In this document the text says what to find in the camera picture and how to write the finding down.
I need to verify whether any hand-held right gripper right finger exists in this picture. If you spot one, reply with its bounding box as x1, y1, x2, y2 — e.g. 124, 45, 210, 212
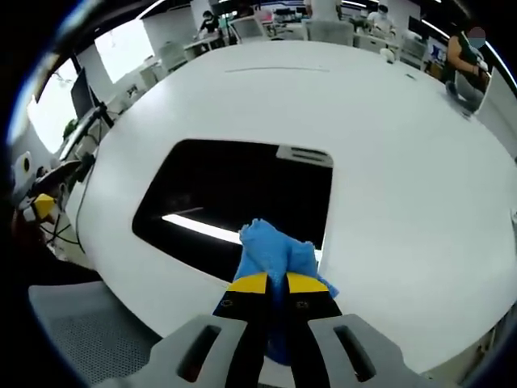
284, 271, 429, 388

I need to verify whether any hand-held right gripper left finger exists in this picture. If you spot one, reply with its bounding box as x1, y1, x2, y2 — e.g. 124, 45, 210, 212
96, 271, 270, 388

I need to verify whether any blue cleaning cloth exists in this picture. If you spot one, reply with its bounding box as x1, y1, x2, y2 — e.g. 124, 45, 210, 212
233, 217, 341, 367

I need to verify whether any black mirror with white frame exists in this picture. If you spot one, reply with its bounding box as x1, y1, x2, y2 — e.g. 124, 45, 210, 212
132, 139, 335, 293

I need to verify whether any black computer monitor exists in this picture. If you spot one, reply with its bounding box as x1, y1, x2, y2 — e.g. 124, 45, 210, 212
69, 66, 100, 121

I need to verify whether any grey mesh office chair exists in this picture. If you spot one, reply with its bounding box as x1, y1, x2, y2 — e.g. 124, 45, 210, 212
27, 280, 163, 388

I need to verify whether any white office chair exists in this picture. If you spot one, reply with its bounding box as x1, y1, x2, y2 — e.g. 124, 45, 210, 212
302, 19, 355, 47
230, 16, 263, 44
158, 42, 188, 72

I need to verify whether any dark grey object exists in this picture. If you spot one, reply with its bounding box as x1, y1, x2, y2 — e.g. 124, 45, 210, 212
444, 79, 478, 117

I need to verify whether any white partition board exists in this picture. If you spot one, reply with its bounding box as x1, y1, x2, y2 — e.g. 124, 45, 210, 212
475, 65, 517, 157

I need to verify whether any black cable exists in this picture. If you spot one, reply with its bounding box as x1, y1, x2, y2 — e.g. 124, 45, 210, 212
74, 176, 89, 254

